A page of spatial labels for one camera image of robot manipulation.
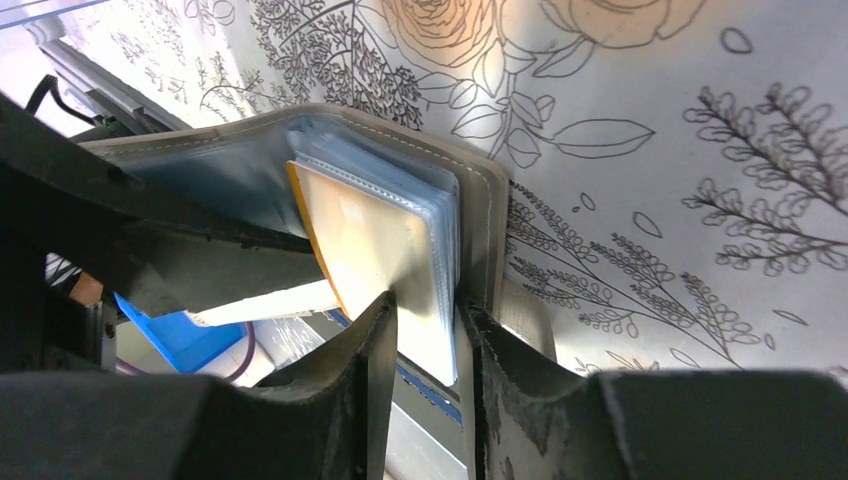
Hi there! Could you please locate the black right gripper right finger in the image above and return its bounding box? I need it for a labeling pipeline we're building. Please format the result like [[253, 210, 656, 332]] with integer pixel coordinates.
[[460, 301, 847, 479]]

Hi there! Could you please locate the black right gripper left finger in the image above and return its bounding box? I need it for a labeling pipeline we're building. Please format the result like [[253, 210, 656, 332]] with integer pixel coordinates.
[[1, 292, 398, 479]]

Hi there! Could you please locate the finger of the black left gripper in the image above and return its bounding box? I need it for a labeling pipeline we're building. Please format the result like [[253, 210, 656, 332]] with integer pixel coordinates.
[[1, 99, 322, 315]]

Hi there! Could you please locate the grey leather card holder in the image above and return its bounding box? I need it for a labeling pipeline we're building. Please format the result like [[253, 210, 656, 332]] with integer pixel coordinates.
[[85, 104, 555, 385]]

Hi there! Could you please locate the floral tablecloth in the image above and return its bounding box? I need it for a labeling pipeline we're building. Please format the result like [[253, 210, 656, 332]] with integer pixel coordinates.
[[64, 1, 847, 380]]

